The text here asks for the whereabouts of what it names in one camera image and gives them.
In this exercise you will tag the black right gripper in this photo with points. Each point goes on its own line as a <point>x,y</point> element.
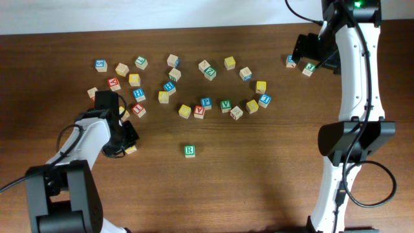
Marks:
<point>303,48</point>

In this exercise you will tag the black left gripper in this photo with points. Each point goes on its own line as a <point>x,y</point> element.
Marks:
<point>132,136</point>

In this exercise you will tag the yellow S block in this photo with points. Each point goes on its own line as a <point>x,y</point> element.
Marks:
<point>184,111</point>

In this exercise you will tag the green R block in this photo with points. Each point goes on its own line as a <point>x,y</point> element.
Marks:
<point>189,151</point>

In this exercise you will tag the red A block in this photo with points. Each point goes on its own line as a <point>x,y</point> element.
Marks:
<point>199,112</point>

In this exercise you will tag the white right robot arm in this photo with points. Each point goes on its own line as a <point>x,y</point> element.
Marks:
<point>348,45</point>

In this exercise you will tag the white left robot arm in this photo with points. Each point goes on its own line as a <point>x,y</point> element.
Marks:
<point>61,194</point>

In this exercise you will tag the green J block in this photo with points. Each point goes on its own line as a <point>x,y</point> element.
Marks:
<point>309,69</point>

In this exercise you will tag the red I block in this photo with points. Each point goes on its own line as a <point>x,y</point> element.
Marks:
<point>139,110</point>

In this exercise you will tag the blue block far right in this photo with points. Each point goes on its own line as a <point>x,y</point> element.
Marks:
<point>290,63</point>

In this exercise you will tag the red Y block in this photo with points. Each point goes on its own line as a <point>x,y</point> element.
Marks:
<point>114,84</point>

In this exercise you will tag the wooden block red side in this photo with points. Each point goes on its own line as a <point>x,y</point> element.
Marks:
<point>92,92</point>

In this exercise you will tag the plain wooden block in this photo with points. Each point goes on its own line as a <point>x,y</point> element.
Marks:
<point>122,69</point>

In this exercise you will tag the blue tilted H block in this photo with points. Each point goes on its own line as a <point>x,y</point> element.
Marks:
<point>170,88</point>

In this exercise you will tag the yellow K block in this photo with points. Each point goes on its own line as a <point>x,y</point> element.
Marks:
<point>261,87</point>

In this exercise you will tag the blue number five block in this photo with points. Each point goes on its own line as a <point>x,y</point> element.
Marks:
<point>100,65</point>

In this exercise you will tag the green L block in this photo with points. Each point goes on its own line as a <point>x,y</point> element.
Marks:
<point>141,62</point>

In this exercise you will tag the blue T block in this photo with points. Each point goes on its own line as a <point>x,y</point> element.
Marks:
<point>264,100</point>

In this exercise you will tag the wooden block green side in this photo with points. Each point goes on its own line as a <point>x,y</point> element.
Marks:
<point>174,74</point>

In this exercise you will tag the wooden shell block blue side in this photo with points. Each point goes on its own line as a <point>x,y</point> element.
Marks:
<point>245,74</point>

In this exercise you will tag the blue P block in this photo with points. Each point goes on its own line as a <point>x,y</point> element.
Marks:
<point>206,103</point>

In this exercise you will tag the yellow G block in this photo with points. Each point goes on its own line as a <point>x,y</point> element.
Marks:
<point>252,106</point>

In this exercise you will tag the wooden block by Z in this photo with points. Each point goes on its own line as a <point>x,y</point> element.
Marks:
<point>203,65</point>

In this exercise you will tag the green V block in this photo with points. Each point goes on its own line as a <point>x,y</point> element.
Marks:
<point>226,106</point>

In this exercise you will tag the green Z block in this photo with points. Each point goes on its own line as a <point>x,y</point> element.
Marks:
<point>210,73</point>

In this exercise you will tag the wooden block red trim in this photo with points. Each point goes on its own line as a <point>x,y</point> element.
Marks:
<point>236,113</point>

